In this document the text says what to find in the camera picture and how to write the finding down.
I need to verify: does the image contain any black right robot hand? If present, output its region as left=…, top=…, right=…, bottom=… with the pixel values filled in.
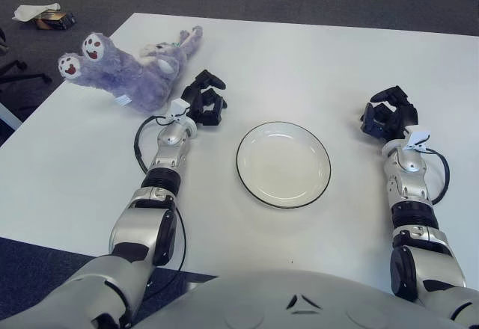
left=360, top=85, right=419, bottom=142

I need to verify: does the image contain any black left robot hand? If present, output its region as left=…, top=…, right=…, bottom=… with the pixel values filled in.
left=180, top=69, right=228, bottom=126

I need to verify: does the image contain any purple plush rabbit doll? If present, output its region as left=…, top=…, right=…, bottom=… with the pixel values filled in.
left=57, top=25, right=204, bottom=114

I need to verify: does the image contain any white plate with black rim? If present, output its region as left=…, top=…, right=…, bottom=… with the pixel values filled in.
left=235, top=120, right=332, bottom=209

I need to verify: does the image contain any white left wrist connector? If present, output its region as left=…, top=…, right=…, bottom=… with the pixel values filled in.
left=166, top=98, right=190, bottom=124

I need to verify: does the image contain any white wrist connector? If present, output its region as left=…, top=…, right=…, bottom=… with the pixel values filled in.
left=166, top=98, right=190, bottom=124
left=406, top=129, right=431, bottom=150

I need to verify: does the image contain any white right wrist connector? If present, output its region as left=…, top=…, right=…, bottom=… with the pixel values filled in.
left=406, top=129, right=431, bottom=150

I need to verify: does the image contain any black office chair base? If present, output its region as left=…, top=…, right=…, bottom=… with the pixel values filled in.
left=0, top=28, right=53, bottom=94

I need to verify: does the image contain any black and gold box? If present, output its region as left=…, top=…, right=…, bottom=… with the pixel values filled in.
left=35, top=10, right=76, bottom=31

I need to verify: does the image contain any grey robot torso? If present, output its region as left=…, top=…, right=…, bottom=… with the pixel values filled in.
left=130, top=268, right=465, bottom=329

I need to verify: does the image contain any white furniture edge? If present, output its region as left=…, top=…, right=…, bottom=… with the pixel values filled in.
left=0, top=102, right=22, bottom=132

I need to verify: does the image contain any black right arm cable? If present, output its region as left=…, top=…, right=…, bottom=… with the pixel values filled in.
left=418, top=147, right=451, bottom=206

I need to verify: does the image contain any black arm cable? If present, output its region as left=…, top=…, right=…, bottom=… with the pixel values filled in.
left=133, top=114, right=188, bottom=300
left=418, top=147, right=451, bottom=206

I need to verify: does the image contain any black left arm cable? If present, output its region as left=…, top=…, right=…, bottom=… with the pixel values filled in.
left=133, top=114, right=188, bottom=300

